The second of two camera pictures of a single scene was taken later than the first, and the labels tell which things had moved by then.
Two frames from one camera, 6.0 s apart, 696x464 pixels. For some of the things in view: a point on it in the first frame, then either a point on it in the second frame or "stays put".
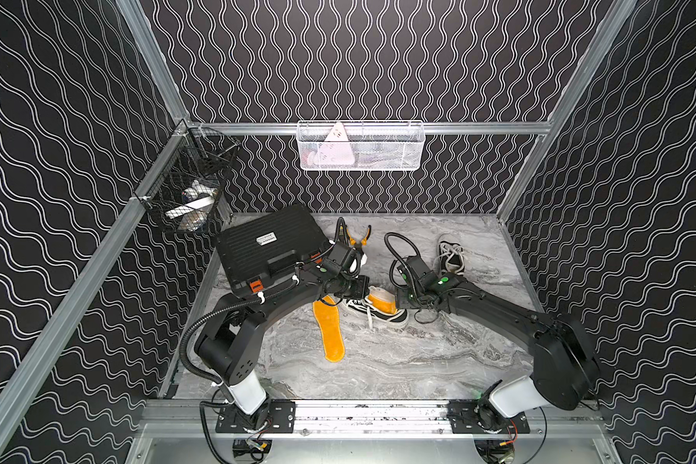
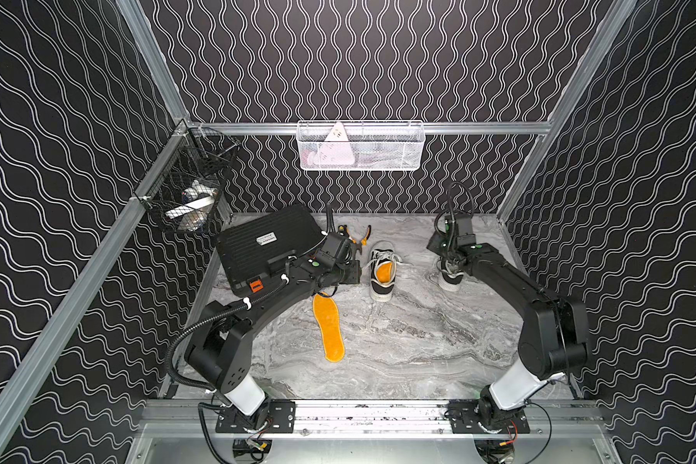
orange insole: x=327 y=315 stays put
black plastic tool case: x=261 y=252 stays put
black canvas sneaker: x=363 y=312 to x=383 y=271
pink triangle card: x=337 y=133 stays put
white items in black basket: x=196 y=201 stays put
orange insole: x=382 y=301 to x=384 y=272
